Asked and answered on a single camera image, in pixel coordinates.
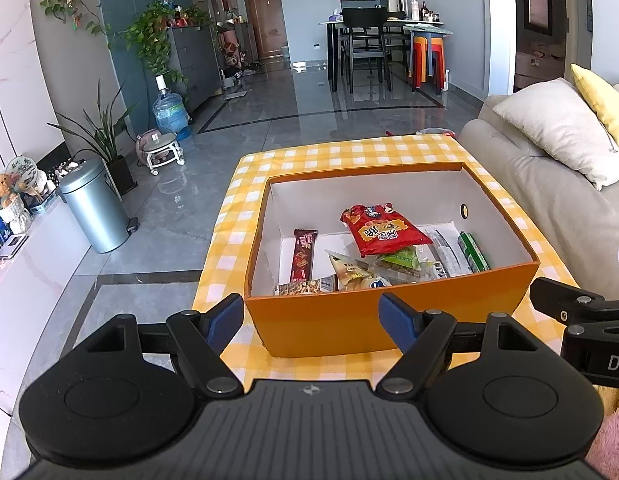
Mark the red snack bag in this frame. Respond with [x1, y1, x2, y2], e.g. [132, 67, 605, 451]
[339, 203, 435, 257]

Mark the yellow checked tablecloth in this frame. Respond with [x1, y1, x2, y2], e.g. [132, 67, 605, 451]
[192, 132, 581, 397]

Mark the trailing green cabinet plant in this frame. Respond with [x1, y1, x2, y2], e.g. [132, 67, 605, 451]
[117, 0, 189, 87]

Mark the hanging vine plant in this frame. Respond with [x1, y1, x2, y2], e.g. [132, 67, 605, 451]
[40, 0, 113, 52]

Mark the potted grass plant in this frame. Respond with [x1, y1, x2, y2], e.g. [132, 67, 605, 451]
[47, 80, 141, 197]

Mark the green white stick packet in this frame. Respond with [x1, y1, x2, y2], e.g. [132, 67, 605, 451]
[457, 231, 491, 274]

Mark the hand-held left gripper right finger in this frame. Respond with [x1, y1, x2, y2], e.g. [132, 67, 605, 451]
[374, 292, 540, 397]

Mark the group of bottles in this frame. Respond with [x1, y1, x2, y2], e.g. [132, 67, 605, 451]
[411, 0, 443, 24]

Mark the long white snack packet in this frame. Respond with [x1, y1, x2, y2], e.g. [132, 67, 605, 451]
[424, 229, 473, 279]

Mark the beige sofa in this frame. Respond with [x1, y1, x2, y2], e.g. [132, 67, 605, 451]
[459, 77, 619, 302]

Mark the yellow pillow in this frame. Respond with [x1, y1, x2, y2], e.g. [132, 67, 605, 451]
[570, 63, 619, 184]

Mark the blue water jug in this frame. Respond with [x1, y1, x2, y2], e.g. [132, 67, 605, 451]
[152, 74, 193, 142]

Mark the green labelled pastry packet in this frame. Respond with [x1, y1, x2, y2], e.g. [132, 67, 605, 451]
[376, 245, 435, 282]

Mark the silver pedal trash bin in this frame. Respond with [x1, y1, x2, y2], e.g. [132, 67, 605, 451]
[57, 159, 139, 254]

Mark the white pillow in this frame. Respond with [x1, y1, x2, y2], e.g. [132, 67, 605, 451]
[492, 77, 619, 191]

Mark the dark red wafer bar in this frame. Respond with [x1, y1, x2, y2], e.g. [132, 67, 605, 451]
[290, 229, 318, 284]

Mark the white rolling stool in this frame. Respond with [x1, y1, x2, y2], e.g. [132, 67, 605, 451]
[136, 130, 185, 176]

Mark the dining table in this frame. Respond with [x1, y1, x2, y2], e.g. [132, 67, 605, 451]
[318, 19, 453, 94]

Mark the white low console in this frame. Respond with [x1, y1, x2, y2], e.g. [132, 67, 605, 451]
[0, 195, 98, 417]

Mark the yellow plush blanket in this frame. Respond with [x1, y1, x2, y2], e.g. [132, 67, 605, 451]
[591, 384, 619, 422]

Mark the stack of red orange stools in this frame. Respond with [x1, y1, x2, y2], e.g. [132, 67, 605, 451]
[408, 35, 448, 94]

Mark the white blue chip bag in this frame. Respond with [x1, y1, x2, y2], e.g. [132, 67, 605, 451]
[325, 249, 393, 292]

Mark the grey cabinet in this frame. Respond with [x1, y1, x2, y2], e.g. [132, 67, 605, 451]
[167, 25, 223, 112]

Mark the brown wooden door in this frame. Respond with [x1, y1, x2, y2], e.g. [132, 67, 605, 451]
[244, 0, 283, 59]

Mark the brown teddy bear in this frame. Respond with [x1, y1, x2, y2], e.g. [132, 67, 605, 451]
[0, 172, 21, 212]

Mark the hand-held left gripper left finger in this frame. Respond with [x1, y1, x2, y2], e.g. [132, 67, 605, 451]
[84, 293, 246, 397]

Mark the black dining chair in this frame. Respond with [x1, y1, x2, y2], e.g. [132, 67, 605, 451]
[341, 8, 393, 94]

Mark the round printed fan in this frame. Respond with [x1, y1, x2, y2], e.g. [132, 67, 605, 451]
[6, 156, 40, 194]

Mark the orange cardboard box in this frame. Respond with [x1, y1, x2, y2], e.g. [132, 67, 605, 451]
[244, 161, 541, 359]

